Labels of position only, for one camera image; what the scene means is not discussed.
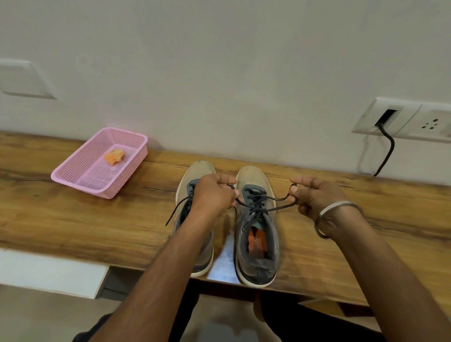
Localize person's left hand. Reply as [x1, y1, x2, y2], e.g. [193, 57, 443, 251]
[191, 173, 240, 221]

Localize person's right hand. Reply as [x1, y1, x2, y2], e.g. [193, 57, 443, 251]
[288, 176, 353, 226]

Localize dark grey shoelace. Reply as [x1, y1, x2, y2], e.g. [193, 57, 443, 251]
[165, 196, 194, 227]
[228, 183, 299, 214]

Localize person's left forearm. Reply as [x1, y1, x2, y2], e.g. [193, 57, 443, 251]
[90, 211, 215, 342]

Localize person's right forearm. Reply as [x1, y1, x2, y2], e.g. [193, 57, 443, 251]
[326, 206, 451, 342]

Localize silver metal bangle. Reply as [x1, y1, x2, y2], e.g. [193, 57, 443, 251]
[314, 201, 365, 240]

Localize beige grey sneaker orange insole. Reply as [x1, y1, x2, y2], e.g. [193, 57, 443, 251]
[233, 166, 281, 289]

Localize orange sponge piece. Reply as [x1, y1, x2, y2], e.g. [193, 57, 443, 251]
[104, 149, 126, 166]

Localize person's dark trousers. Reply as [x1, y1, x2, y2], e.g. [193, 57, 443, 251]
[72, 282, 386, 342]

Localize pink plastic mesh basket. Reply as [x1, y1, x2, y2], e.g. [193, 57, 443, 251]
[51, 127, 148, 199]

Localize white cabinet under table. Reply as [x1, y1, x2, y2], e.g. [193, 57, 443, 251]
[0, 248, 110, 299]

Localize black cable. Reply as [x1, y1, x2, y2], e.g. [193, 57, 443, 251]
[373, 121, 395, 177]

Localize white wall plate cable outlet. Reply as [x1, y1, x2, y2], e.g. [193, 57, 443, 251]
[352, 97, 422, 136]

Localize white wall power socket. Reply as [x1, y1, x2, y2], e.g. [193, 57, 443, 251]
[397, 102, 451, 144]

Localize white blank wall plate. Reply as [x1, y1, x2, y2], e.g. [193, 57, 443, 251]
[0, 58, 58, 100]

